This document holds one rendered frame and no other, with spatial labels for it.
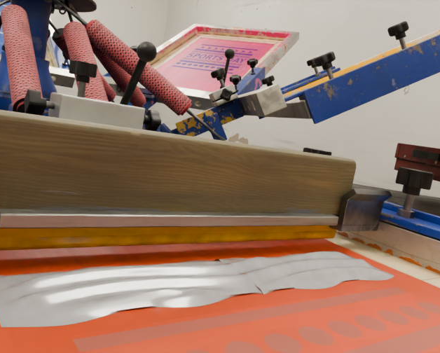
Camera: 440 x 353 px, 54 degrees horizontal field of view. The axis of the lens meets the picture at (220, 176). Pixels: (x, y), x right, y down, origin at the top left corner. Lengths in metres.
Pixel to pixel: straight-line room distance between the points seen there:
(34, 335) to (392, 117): 2.52
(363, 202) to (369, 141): 2.20
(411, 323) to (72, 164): 0.28
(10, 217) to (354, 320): 0.25
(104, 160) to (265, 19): 3.33
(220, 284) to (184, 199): 0.09
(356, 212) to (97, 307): 0.34
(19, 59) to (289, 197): 0.58
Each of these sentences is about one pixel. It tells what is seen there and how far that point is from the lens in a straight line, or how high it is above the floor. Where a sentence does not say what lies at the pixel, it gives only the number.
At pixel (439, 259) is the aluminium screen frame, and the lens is 0.54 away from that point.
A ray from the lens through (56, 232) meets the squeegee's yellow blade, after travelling 0.35.
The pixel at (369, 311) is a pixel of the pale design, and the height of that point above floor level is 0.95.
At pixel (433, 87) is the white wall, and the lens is 2.58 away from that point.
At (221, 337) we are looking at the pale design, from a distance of 0.27.
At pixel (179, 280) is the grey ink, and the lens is 0.32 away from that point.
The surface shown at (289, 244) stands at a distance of 0.50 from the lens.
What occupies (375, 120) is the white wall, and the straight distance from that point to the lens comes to 2.72.
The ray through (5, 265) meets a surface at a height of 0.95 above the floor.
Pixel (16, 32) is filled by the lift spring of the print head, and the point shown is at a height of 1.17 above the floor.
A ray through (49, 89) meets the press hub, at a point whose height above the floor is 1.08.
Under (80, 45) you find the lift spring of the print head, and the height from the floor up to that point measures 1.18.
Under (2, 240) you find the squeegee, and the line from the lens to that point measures 0.35.
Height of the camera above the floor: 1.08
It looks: 7 degrees down
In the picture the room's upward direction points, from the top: 10 degrees clockwise
